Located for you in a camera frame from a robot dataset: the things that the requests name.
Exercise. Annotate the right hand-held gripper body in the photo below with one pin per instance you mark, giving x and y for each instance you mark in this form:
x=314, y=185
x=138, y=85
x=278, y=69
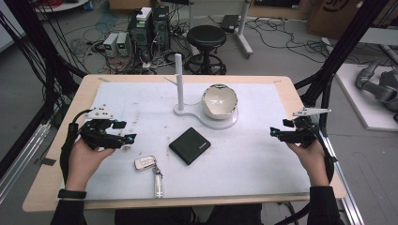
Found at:
x=305, y=132

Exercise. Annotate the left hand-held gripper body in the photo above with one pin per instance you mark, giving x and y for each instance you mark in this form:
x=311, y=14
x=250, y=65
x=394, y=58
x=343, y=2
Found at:
x=97, y=137

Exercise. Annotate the person's left hand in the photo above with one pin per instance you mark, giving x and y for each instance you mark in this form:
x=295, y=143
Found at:
x=79, y=165

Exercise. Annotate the person's right hand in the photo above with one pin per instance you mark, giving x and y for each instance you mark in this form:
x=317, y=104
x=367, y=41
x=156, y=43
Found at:
x=314, y=165

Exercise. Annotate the white table mat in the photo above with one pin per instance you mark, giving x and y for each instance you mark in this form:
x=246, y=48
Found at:
x=244, y=162

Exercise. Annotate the white floor platform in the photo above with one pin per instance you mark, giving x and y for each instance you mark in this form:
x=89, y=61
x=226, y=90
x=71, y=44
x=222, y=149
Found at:
x=353, y=103

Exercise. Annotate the black tape piece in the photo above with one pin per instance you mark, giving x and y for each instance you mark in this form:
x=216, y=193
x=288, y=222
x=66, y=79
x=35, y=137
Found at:
x=45, y=161

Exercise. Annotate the black wallet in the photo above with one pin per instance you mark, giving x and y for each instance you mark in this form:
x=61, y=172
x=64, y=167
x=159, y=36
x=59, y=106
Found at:
x=189, y=145

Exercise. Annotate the black wristband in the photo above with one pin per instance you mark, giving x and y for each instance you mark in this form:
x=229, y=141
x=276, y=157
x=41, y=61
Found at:
x=72, y=194

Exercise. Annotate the white eggshell-shaped bowl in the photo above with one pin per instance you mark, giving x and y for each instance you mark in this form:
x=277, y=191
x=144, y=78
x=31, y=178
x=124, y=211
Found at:
x=219, y=101

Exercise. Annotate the white power supply box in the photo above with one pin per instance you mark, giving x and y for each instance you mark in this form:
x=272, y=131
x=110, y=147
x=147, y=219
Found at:
x=110, y=43
x=123, y=43

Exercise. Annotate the black computer tower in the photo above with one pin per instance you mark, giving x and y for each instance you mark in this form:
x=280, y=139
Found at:
x=140, y=34
x=161, y=25

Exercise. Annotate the black flat box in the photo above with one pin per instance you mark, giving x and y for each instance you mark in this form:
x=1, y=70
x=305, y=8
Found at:
x=230, y=23

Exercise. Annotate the cardboard box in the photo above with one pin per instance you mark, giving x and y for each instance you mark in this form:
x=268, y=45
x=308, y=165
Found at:
x=331, y=15

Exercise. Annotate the black round stool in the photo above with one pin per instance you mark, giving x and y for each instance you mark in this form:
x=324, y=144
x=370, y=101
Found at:
x=206, y=37

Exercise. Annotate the white stand with post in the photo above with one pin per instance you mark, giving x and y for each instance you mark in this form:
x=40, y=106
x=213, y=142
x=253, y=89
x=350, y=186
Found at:
x=179, y=81

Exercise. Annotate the aluminium rail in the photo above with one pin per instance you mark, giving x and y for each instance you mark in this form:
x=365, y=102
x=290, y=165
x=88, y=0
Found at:
x=22, y=162
x=347, y=193

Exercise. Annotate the white desk frame leg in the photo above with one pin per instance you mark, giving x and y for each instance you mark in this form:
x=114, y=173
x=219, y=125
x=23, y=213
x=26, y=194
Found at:
x=244, y=34

